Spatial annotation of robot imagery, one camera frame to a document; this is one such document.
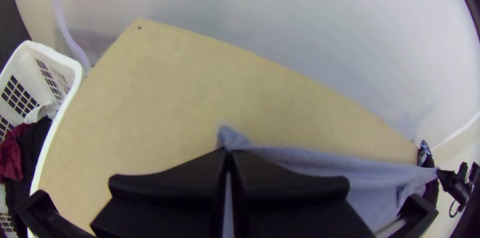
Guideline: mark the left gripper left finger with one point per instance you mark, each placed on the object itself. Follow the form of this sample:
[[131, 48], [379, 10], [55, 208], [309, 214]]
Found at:
[[168, 204]]

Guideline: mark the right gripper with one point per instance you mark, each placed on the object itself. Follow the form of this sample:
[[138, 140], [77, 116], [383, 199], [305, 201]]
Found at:
[[467, 185]]

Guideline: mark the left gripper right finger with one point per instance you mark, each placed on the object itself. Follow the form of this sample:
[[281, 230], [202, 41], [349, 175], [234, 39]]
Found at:
[[292, 208]]

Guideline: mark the blue t-shirt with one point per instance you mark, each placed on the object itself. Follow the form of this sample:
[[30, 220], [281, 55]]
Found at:
[[375, 182]]

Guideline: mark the dark t-shirt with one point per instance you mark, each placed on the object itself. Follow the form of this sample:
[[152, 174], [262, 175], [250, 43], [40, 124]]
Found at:
[[427, 155]]

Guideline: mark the heap of clothes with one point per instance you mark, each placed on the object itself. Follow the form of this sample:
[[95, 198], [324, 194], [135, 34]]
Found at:
[[26, 148]]

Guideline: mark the white laundry basket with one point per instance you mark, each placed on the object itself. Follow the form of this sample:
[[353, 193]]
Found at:
[[45, 62]]

